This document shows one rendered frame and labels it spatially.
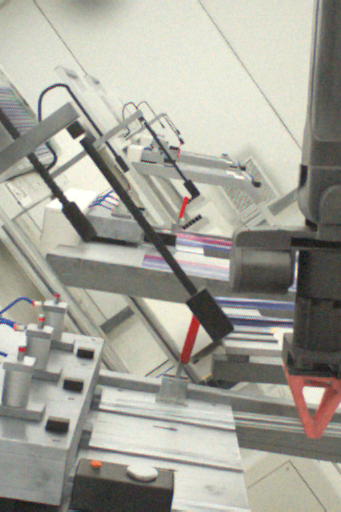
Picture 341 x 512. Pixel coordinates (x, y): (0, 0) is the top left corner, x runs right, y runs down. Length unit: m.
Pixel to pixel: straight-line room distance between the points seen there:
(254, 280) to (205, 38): 7.57
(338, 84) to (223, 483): 0.40
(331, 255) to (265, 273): 0.07
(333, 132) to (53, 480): 0.44
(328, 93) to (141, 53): 7.54
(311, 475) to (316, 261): 1.06
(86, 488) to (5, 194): 1.14
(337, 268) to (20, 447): 0.39
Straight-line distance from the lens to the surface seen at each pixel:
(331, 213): 0.92
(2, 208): 1.80
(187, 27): 8.47
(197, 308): 0.78
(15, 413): 0.76
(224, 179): 5.37
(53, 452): 0.72
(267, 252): 0.94
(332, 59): 0.94
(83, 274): 1.83
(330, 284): 0.95
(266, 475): 1.95
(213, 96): 8.44
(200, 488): 0.84
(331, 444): 1.11
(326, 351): 0.96
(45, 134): 0.77
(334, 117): 0.94
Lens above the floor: 1.29
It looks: 7 degrees down
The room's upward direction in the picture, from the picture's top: 36 degrees counter-clockwise
